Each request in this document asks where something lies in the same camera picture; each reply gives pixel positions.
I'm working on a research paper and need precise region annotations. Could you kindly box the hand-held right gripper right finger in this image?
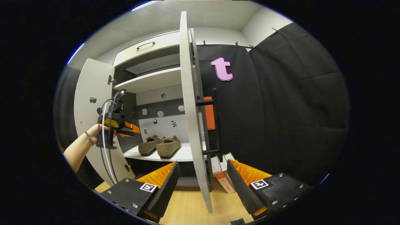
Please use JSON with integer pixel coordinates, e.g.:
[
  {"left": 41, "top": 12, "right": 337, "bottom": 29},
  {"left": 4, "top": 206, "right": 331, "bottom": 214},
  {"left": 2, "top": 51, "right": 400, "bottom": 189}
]
[{"left": 227, "top": 159, "right": 314, "bottom": 219}]

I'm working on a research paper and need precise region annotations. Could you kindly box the gripper cable bundle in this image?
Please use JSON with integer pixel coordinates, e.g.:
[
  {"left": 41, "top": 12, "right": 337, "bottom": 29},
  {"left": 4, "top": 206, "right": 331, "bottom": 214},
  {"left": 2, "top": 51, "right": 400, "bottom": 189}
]
[{"left": 99, "top": 90, "right": 126, "bottom": 185}]

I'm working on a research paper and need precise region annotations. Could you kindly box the white shoe cabinet door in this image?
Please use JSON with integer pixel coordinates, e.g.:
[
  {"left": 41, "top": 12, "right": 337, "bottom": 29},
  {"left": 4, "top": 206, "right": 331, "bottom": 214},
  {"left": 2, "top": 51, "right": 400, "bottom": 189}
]
[
  {"left": 74, "top": 58, "right": 136, "bottom": 187},
  {"left": 179, "top": 11, "right": 214, "bottom": 214}
]

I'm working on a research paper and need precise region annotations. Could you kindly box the white cabinet drawer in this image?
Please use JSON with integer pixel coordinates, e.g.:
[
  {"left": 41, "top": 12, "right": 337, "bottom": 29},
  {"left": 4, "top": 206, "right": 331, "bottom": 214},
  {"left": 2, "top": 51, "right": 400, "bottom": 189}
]
[{"left": 112, "top": 30, "right": 193, "bottom": 68}]

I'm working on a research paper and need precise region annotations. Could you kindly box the white shoe cabinet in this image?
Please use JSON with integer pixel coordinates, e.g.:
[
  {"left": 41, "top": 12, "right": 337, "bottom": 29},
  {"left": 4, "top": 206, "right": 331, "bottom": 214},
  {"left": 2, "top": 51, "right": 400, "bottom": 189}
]
[{"left": 111, "top": 28, "right": 216, "bottom": 192}]

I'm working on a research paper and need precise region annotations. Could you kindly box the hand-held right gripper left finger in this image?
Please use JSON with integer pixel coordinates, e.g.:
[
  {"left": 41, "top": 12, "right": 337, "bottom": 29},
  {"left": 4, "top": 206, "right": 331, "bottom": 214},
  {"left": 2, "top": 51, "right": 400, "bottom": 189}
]
[{"left": 99, "top": 161, "right": 181, "bottom": 223}]

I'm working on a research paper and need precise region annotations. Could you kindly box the brown suede shoe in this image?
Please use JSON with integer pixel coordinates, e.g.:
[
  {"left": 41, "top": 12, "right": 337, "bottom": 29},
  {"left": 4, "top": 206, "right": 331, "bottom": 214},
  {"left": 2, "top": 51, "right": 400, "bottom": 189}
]
[
  {"left": 156, "top": 135, "right": 181, "bottom": 158},
  {"left": 138, "top": 135, "right": 163, "bottom": 156}
]

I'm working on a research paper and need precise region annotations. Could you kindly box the black drawer handle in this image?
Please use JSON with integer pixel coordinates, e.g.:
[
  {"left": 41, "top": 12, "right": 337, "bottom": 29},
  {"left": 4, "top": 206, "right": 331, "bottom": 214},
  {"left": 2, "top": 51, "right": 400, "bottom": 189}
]
[{"left": 136, "top": 41, "right": 156, "bottom": 50}]

